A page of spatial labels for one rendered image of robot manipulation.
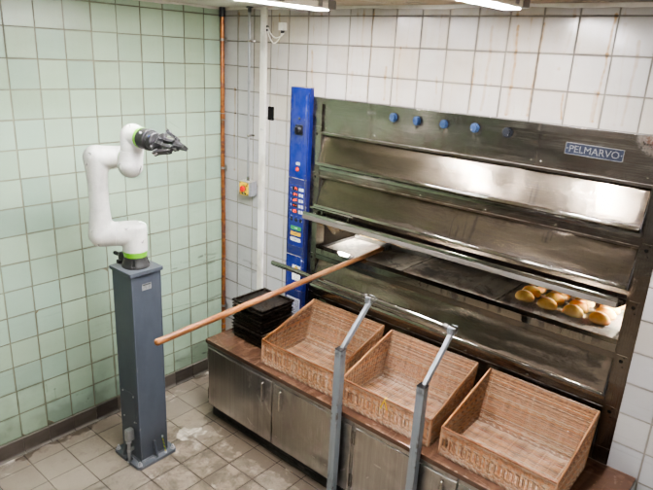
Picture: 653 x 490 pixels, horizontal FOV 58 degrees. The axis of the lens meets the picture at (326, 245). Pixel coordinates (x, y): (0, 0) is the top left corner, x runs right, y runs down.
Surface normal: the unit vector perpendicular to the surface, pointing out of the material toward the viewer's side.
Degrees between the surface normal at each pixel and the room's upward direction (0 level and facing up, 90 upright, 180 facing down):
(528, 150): 90
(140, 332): 90
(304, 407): 90
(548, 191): 70
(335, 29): 90
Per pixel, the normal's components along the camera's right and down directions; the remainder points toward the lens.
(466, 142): -0.65, 0.20
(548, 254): -0.59, -0.14
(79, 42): 0.76, 0.24
